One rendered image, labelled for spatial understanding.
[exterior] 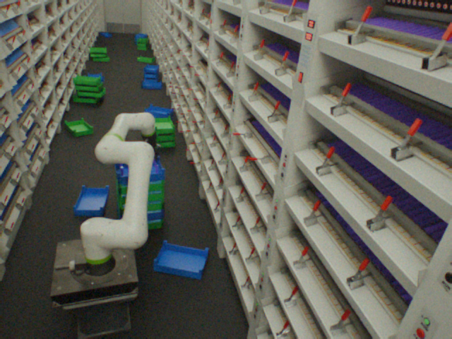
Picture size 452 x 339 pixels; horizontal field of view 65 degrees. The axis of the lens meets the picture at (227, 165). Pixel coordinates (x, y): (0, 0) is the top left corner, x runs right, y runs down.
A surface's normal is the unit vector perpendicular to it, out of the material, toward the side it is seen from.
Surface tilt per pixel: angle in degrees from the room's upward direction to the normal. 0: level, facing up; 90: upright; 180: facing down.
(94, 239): 87
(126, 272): 2
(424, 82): 108
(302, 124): 90
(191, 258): 0
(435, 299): 90
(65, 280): 2
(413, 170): 18
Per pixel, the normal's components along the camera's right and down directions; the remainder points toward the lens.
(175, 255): 0.10, -0.88
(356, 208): -0.21, -0.83
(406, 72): -0.95, 0.30
